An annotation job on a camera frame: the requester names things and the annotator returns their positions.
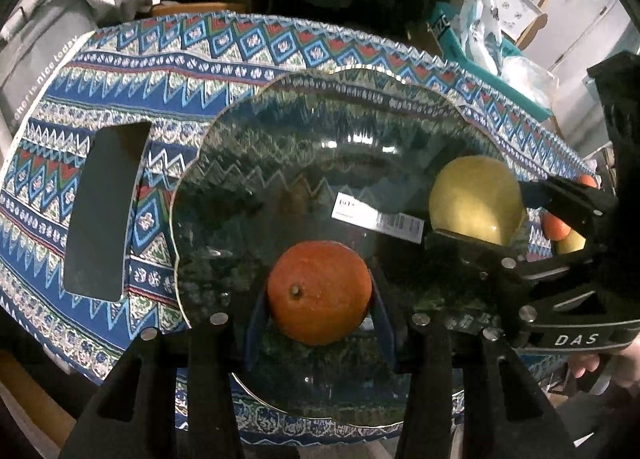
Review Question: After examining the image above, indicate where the wooden crate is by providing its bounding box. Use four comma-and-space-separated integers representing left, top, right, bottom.
149, 2, 247, 18

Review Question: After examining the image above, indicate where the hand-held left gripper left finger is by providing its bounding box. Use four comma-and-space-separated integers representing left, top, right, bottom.
59, 284, 275, 459

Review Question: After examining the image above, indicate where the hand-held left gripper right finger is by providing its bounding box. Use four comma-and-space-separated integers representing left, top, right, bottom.
369, 281, 577, 459

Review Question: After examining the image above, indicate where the person's right hand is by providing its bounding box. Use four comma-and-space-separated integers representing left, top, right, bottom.
569, 334, 640, 406

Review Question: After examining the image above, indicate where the clear plastic bag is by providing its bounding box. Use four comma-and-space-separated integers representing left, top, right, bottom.
500, 56, 559, 110

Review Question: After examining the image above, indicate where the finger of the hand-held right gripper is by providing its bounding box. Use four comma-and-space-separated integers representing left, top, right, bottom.
520, 175, 619, 241
424, 228, 602, 336

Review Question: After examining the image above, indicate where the yellow apple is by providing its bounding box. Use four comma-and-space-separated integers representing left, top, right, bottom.
556, 229, 587, 256
428, 155, 526, 246

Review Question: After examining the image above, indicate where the blue patterned tablecloth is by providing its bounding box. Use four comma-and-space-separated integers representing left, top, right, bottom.
0, 11, 601, 445

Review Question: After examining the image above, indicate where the white printed plastic bag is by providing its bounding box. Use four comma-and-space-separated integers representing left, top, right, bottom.
451, 0, 507, 76

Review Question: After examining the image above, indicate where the black rectangular pad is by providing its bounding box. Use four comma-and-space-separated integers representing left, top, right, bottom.
64, 121, 152, 302

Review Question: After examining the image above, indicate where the teal plastic basket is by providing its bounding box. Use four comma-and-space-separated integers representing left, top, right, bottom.
429, 1, 557, 120

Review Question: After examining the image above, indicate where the dark glass plate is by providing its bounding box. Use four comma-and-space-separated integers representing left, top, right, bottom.
169, 66, 531, 429

